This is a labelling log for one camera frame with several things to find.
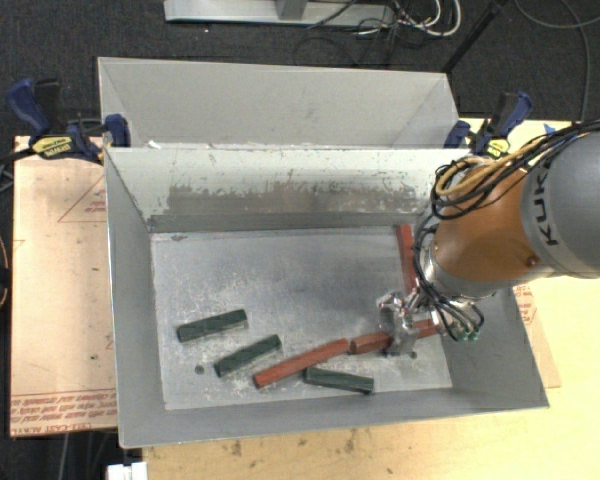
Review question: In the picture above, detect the red-brown flat block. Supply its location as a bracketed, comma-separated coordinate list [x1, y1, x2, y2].
[348, 318, 439, 356]
[395, 224, 420, 295]
[252, 337, 351, 390]

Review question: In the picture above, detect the dark green flat block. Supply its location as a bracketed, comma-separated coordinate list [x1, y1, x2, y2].
[175, 308, 250, 344]
[213, 333, 283, 379]
[303, 366, 376, 396]

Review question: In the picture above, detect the grey metal bin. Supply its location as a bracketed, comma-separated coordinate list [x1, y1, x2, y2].
[97, 56, 551, 450]

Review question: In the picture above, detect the brown cardboard board, red print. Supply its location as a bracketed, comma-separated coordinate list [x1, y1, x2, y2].
[9, 135, 564, 439]

